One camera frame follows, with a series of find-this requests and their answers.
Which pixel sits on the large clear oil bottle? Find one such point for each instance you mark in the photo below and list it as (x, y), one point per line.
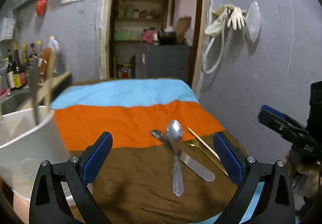
(54, 46)

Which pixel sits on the wooden shelf unit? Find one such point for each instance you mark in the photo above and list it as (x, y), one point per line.
(132, 18)

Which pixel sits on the silver butter knife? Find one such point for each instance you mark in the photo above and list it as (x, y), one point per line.
(192, 164)

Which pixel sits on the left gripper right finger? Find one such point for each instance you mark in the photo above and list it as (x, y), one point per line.
(276, 200)

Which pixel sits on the white utensil holder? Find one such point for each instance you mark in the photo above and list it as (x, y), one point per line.
(24, 145)

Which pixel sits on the wooden chopstick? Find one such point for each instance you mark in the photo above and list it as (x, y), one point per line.
(203, 143)
(47, 98)

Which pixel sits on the white rubber gloves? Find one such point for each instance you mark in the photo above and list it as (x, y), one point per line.
(228, 16)

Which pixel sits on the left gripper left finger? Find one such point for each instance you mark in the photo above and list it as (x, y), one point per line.
(48, 202)

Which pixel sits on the striped blue orange brown cloth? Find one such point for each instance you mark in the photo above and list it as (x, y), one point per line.
(135, 183)

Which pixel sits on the silver spoon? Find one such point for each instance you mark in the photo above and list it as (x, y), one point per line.
(174, 132)

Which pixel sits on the white box on wall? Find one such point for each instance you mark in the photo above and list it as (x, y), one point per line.
(7, 28)

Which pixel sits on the dark soy sauce bottle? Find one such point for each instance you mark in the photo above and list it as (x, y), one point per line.
(16, 75)

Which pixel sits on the dark grey cabinet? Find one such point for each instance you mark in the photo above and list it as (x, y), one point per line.
(154, 61)

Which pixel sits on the transparent bag on wall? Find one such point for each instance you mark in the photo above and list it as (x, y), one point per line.
(253, 21)

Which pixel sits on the red plastic bag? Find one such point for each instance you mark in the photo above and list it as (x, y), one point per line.
(41, 7)

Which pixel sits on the stainless steel sink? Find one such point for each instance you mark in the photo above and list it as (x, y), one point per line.
(15, 101)

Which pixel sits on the brown snack bag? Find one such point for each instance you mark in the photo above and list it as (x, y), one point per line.
(43, 62)

